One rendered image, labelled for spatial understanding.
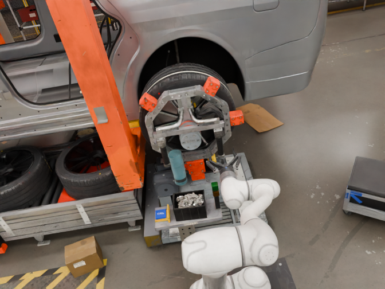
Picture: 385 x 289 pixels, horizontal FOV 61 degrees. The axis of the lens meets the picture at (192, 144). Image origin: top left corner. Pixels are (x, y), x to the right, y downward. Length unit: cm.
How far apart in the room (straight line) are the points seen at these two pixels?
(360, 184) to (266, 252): 151
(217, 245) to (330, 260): 148
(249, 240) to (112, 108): 115
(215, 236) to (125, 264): 154
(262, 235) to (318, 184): 186
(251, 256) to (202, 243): 16
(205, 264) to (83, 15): 124
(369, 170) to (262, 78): 99
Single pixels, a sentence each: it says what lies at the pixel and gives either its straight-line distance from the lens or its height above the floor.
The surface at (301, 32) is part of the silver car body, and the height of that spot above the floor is 121.
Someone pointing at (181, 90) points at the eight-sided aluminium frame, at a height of 111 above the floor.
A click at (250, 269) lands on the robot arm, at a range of 168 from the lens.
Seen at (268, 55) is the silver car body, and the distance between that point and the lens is 243.
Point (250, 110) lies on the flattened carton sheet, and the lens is 382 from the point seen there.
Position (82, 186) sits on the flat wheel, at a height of 44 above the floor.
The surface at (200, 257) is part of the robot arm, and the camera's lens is 109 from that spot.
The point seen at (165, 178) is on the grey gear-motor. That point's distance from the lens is 246.
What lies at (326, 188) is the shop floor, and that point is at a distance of 290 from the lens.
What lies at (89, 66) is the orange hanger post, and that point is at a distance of 182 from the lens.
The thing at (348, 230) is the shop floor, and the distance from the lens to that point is 265.
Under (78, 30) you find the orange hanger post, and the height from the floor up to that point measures 161.
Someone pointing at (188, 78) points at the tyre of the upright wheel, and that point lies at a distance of 204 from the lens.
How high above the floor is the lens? 204
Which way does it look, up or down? 37 degrees down
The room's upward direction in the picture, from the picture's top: 10 degrees counter-clockwise
